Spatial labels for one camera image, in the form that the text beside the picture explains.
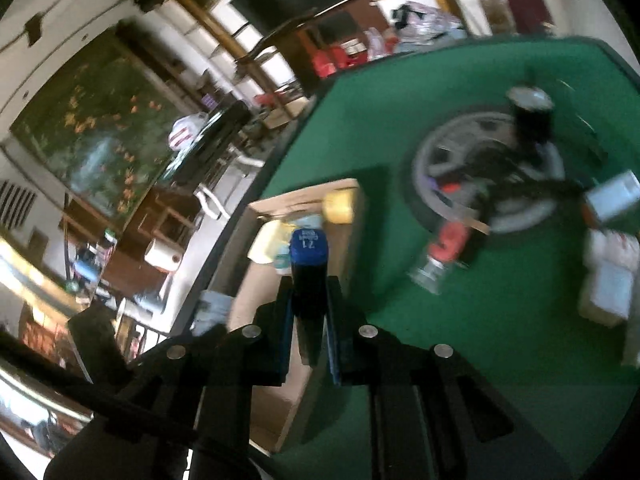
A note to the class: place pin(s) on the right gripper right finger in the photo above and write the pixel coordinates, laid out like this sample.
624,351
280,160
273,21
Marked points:
360,353

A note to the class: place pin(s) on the red nine candle pack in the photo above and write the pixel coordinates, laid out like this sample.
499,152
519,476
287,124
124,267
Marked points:
440,255

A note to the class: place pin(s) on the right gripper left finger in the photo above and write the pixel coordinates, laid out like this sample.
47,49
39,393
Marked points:
260,352

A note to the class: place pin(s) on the yellow tape roll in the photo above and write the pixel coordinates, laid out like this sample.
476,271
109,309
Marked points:
338,207

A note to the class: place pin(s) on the black marker blue cap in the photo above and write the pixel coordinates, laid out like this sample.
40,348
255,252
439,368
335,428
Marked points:
309,254

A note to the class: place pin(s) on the silver carton box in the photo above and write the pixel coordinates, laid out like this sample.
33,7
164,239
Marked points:
611,199

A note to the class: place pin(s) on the white medicine bottle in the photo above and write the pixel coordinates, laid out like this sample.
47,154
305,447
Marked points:
615,247

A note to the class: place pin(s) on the fish painting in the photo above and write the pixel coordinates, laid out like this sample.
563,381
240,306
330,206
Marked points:
100,125

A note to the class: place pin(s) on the black electric motor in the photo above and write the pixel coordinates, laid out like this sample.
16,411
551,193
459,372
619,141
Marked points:
532,110

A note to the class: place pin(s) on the cardboard box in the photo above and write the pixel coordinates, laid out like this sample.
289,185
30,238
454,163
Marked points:
248,275

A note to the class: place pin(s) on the grey wheel hub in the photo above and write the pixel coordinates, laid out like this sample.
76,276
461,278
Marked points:
467,155

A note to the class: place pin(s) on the black folding table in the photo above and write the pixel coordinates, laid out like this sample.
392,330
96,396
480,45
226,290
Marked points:
198,140

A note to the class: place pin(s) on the white square box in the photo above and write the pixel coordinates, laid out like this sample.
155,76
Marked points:
606,295

